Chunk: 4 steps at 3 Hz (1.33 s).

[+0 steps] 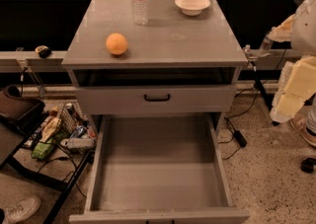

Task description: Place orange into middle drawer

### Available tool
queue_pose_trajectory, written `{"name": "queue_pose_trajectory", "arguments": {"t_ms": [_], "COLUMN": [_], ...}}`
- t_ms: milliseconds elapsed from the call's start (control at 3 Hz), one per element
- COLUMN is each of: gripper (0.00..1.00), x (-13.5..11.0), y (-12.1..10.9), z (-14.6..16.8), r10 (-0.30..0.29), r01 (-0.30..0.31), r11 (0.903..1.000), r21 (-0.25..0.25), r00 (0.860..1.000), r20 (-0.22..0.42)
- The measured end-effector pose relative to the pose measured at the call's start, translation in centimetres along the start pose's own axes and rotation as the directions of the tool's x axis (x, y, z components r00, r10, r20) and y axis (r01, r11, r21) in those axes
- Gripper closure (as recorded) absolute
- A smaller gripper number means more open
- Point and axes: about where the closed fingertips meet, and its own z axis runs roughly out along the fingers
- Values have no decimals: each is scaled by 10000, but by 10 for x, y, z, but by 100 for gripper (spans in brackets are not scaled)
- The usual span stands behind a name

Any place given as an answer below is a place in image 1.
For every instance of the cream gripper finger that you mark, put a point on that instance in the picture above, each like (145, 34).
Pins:
(296, 84)
(282, 32)

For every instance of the orange fruit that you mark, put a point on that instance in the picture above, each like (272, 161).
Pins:
(116, 44)

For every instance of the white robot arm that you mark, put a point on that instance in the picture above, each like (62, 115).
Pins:
(303, 37)

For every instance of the closed grey top drawer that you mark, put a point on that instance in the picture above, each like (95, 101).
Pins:
(129, 100)

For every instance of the grey drawer cabinet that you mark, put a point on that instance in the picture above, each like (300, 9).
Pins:
(171, 50)

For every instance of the open grey middle drawer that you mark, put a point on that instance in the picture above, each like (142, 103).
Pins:
(158, 170)

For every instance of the tan shoe at right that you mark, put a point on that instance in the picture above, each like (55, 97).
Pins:
(299, 124)

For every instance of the black tripod leg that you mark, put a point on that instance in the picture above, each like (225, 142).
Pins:
(268, 99)

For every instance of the black power adapter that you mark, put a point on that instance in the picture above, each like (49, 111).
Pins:
(240, 138)

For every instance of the black object on floor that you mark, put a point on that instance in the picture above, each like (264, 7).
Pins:
(307, 165)

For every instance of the white ceramic bowl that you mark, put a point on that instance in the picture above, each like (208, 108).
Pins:
(192, 7)

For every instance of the black yellow tape measure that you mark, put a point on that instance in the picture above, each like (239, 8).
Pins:
(43, 51)

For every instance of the green snack bag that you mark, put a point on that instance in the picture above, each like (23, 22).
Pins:
(43, 149)

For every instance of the white sneaker lower left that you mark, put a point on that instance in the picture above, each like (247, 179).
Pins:
(21, 211)

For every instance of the small water bottle on rail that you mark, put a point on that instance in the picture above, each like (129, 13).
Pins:
(266, 45)

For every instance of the black drawer handle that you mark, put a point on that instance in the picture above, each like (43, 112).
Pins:
(152, 99)

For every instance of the wire basket of snacks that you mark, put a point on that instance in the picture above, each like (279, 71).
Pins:
(71, 130)

